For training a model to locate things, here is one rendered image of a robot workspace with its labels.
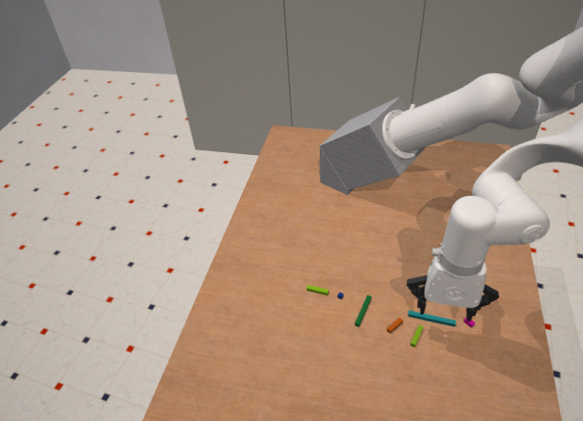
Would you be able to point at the lime green rod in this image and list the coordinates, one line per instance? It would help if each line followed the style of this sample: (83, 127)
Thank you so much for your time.
(315, 289)
(417, 335)

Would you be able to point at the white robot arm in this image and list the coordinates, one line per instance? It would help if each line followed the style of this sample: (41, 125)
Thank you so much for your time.
(503, 214)

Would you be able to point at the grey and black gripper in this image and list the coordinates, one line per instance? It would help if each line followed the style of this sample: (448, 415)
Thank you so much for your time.
(440, 287)

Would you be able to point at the turquoise rod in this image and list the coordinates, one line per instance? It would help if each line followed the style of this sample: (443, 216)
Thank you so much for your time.
(432, 318)

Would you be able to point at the orange rod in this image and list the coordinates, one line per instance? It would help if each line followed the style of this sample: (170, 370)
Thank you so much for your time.
(394, 325)

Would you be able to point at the green flat bar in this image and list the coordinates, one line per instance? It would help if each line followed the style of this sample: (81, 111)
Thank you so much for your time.
(363, 310)

